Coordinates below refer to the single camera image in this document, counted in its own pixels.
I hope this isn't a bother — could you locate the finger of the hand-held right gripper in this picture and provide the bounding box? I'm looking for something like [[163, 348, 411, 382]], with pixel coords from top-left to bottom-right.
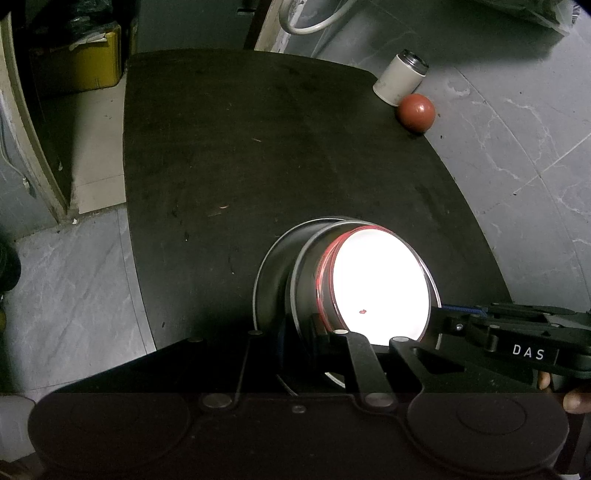
[[429, 307, 502, 355], [442, 302, 591, 326]]

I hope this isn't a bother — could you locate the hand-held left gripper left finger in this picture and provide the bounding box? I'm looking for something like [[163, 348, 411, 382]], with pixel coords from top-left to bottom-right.
[[59, 322, 286, 410]]

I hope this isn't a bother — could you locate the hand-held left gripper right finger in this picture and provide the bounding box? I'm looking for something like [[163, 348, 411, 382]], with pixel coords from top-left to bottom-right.
[[310, 314, 465, 411]]

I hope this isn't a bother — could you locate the large steel plate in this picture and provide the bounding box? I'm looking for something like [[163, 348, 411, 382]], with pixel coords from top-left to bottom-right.
[[252, 216, 356, 398]]

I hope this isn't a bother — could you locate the white bowl with speck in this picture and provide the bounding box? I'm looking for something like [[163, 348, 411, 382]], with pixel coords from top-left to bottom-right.
[[329, 227, 431, 346]]

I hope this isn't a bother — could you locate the small steel bowl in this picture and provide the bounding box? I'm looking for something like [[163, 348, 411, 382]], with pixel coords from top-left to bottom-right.
[[284, 220, 443, 389]]

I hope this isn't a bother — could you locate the person's right hand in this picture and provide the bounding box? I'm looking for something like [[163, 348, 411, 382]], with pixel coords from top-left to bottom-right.
[[537, 370, 591, 415]]

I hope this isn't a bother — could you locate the red-brown ball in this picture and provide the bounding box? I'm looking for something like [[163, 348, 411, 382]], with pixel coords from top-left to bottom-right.
[[397, 93, 437, 135]]

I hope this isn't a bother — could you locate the dark round object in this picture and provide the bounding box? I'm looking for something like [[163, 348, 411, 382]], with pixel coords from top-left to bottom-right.
[[0, 239, 22, 292]]

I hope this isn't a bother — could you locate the white thermos cup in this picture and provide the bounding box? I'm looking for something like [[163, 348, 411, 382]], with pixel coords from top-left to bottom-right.
[[372, 49, 430, 107]]

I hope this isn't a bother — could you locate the plastic bag of dark greens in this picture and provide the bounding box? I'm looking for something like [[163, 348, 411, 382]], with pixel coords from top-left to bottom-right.
[[482, 0, 586, 37]]

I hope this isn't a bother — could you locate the dark grey cabinet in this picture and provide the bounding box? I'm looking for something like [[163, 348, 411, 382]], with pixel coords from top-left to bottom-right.
[[137, 0, 260, 52]]

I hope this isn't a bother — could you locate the yellow box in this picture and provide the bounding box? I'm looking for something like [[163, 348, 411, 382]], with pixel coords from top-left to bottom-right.
[[29, 25, 123, 94]]

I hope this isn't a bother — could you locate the black plastic bag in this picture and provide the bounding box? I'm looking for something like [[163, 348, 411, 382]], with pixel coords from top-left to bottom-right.
[[44, 0, 140, 44]]

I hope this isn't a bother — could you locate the white door frame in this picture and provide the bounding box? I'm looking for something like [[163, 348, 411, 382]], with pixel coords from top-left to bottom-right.
[[0, 0, 290, 225]]

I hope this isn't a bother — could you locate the grey wall cable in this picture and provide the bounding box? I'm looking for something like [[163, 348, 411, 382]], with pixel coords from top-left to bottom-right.
[[0, 111, 35, 197]]

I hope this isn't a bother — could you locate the white hose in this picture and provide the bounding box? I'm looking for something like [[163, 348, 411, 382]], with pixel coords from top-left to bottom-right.
[[278, 0, 352, 35]]

